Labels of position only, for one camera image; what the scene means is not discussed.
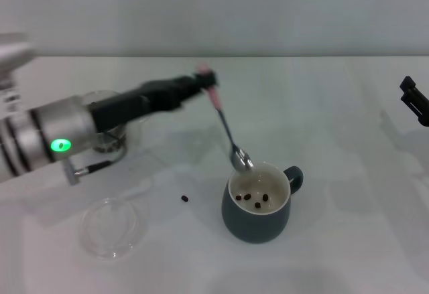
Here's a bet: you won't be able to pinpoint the black cable with metal plug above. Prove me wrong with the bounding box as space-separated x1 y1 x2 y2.
74 160 113 176

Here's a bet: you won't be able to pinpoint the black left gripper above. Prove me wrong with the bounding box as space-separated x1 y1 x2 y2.
88 71 219 133

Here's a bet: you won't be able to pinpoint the pink handled metal spoon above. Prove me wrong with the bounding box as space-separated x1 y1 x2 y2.
196 63 255 174

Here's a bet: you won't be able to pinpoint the clear glass saucer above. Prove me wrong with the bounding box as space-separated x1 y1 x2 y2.
89 119 142 165

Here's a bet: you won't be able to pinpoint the clear glass cup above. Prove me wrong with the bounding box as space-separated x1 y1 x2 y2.
80 89 148 155

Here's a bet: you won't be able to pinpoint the loose spilled coffee beans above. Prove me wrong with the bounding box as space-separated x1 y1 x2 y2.
95 139 127 154

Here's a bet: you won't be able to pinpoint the small clear glass dish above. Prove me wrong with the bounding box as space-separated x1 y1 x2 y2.
78 197 147 261

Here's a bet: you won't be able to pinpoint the dark grey ceramic mug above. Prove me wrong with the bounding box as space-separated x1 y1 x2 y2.
221 161 304 244

